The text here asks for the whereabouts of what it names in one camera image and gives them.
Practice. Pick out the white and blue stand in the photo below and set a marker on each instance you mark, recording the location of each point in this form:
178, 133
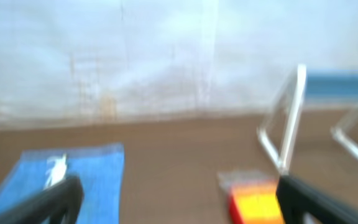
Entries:
294, 118

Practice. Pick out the red and yellow tip box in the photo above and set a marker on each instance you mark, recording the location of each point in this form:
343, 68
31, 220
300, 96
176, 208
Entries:
256, 205

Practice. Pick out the blue cloth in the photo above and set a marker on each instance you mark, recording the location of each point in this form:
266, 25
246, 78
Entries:
98, 186

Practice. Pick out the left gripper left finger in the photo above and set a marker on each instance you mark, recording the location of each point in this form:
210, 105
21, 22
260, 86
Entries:
48, 202

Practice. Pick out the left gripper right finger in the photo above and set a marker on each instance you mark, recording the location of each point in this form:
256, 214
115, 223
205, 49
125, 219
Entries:
309, 200

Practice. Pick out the white pipette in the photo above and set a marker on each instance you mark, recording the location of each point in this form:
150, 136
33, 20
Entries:
56, 171

